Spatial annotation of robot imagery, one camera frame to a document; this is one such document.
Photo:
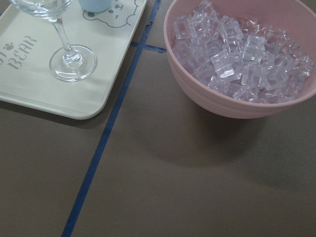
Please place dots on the clear ice cubes pile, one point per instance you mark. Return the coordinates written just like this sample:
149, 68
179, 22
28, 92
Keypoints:
240, 58

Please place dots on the light blue cup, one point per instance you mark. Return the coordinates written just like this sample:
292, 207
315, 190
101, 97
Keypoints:
95, 6

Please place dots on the clear wine glass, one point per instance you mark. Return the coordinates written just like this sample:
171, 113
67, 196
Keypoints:
72, 62

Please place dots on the cream bear tray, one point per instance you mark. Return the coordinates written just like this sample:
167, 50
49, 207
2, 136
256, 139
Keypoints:
27, 44

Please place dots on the pink bowl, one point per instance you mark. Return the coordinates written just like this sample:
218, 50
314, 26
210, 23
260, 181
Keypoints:
291, 15

